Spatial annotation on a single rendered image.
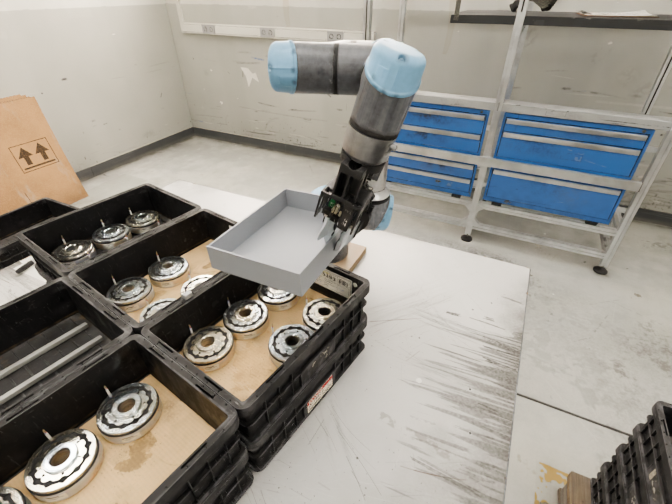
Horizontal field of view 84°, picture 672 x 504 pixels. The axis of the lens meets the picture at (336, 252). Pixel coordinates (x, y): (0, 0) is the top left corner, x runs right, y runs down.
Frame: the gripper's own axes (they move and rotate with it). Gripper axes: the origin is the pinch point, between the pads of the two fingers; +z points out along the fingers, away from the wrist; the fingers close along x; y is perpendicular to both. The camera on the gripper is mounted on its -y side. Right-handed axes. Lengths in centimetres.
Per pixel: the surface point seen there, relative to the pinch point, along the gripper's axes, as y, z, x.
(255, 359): 14.3, 27.4, -4.8
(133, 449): 39, 30, -13
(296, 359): 17.7, 14.3, 4.1
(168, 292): 5, 37, -36
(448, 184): -187, 65, 24
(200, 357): 20.1, 27.2, -14.3
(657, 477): -12, 30, 91
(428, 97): -187, 20, -11
